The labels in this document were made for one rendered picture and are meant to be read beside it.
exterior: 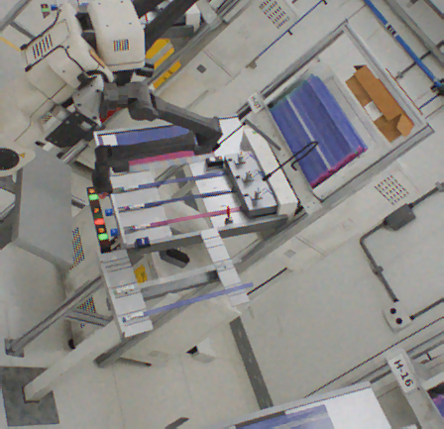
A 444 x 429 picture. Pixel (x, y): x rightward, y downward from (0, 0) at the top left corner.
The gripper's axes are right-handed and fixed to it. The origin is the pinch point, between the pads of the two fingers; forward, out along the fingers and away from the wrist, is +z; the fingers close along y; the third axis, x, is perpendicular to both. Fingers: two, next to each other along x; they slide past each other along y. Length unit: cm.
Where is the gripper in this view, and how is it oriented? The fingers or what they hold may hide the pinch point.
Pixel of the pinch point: (102, 197)
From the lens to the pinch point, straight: 241.6
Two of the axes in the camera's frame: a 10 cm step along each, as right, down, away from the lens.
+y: -3.2, -7.4, 5.9
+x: -9.4, 1.4, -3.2
